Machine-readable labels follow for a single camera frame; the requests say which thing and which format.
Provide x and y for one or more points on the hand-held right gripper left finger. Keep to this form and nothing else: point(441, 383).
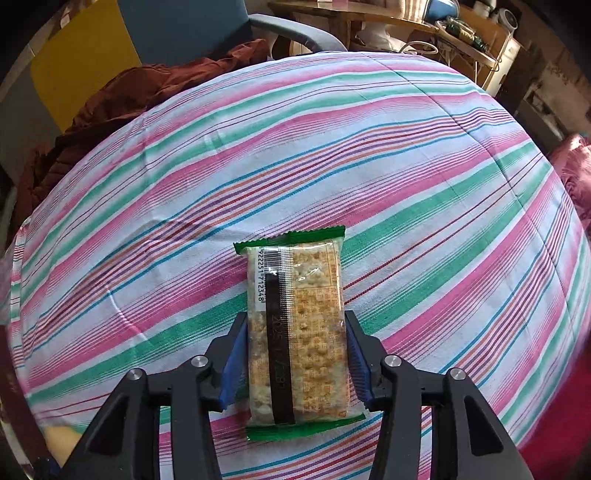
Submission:
point(231, 369)

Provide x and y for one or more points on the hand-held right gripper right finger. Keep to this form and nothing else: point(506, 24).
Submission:
point(364, 369)

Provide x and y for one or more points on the green-edged cracker packet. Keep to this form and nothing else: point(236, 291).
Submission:
point(314, 323)

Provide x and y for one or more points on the red blanket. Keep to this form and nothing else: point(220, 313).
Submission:
point(563, 415)

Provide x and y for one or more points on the pink quilt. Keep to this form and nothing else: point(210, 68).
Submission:
point(572, 175)

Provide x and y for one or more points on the dark red jacket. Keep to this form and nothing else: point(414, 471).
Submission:
point(138, 97)

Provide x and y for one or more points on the white bag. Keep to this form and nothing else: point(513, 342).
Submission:
point(381, 34)

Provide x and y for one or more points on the grey yellow blue chair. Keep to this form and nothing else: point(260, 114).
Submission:
point(83, 60)

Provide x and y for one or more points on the brown cardboard box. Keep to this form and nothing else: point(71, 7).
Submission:
point(501, 50)

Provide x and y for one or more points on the green bottle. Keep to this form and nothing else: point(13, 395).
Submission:
point(464, 32)

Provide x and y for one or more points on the wooden desk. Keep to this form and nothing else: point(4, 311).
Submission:
point(369, 14)

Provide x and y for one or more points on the blue round container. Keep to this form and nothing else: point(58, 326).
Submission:
point(441, 9)

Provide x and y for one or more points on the white round appliance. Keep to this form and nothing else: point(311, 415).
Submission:
point(508, 18)

